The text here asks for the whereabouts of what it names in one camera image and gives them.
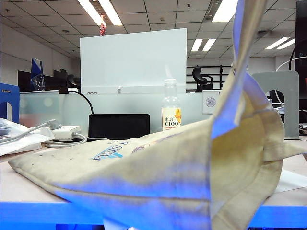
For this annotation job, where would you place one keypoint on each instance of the red hanging ornament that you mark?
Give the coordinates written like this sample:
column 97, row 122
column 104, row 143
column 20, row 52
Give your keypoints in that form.
column 103, row 30

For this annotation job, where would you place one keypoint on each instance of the black wall rack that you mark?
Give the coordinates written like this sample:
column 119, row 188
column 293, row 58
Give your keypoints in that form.
column 218, row 76

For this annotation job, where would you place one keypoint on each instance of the frosted desk partition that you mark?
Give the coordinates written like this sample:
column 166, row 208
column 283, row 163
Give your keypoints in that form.
column 132, row 103

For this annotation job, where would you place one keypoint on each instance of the white board panel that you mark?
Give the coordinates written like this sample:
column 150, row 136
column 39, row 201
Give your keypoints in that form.
column 133, row 60

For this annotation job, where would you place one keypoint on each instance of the white paper sheets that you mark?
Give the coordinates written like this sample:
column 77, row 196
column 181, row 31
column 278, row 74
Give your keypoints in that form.
column 295, row 182

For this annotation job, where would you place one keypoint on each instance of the black background monitors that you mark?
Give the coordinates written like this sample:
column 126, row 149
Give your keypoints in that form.
column 56, row 79

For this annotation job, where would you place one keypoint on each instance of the beige canvas tote bag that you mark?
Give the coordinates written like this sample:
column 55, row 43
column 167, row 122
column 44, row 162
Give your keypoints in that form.
column 156, row 172

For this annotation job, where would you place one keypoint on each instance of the white plastic bag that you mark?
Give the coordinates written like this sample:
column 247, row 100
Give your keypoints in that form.
column 14, row 141

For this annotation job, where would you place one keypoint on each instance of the white power strip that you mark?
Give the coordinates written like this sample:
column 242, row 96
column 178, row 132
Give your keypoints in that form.
column 66, row 130

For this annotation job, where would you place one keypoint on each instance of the black office chair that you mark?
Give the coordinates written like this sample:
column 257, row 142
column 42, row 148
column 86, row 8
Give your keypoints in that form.
column 197, row 73

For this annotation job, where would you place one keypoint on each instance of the clear plastic C100 bottle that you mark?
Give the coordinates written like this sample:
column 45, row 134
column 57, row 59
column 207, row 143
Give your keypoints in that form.
column 172, row 119

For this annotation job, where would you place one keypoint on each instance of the fluorescent ceiling light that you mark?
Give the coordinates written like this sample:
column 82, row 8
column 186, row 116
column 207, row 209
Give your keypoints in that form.
column 106, row 12
column 280, row 43
column 198, row 45
column 225, row 12

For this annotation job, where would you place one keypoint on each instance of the grey metal bookend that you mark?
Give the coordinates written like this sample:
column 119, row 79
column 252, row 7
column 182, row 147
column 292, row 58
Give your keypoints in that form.
column 291, row 107

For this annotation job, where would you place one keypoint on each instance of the blue crystal trophy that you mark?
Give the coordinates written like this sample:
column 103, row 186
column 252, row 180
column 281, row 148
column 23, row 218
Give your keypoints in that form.
column 36, row 76

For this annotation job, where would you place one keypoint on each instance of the purple and white name sign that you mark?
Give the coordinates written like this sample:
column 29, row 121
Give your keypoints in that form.
column 211, row 101

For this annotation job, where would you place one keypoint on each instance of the black computer monitor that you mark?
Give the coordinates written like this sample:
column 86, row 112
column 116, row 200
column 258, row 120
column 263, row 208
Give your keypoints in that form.
column 302, row 36

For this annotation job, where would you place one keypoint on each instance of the blue metal bookend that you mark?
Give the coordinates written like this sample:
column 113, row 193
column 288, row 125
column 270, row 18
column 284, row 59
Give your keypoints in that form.
column 10, row 93

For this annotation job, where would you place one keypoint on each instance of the black rectangular device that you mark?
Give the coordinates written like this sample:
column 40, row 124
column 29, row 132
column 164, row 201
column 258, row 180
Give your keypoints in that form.
column 118, row 124

